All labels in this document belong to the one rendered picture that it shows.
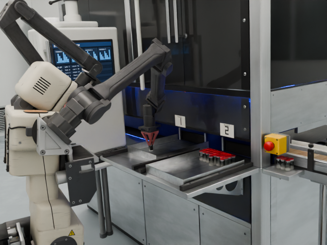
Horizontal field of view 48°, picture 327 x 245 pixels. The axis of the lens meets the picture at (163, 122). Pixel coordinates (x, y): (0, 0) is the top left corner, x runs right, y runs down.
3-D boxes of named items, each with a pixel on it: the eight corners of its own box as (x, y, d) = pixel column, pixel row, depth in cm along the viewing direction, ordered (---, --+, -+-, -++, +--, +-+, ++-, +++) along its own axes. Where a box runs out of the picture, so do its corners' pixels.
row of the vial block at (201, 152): (201, 159, 173) (201, 149, 172) (229, 167, 158) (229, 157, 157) (198, 160, 171) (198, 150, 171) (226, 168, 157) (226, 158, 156)
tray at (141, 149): (177, 139, 212) (177, 133, 212) (208, 147, 192) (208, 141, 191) (127, 151, 193) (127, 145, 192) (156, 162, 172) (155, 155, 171)
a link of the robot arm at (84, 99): (61, 108, 111) (73, 119, 110) (85, 85, 114) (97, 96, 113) (68, 117, 120) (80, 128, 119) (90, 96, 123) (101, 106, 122)
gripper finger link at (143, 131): (160, 144, 184) (159, 126, 183) (151, 147, 179) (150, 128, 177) (150, 142, 189) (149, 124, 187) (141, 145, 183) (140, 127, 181)
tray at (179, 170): (203, 155, 179) (203, 148, 178) (244, 167, 158) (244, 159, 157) (146, 172, 159) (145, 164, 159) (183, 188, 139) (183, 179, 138)
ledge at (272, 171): (282, 165, 163) (282, 161, 163) (308, 172, 153) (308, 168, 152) (262, 173, 155) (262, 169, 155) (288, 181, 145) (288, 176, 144)
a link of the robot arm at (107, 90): (159, 28, 134) (180, 45, 132) (153, 52, 146) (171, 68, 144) (65, 95, 112) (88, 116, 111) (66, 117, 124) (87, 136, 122)
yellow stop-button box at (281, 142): (274, 148, 156) (274, 132, 154) (289, 151, 150) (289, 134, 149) (263, 152, 151) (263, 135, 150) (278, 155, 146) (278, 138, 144)
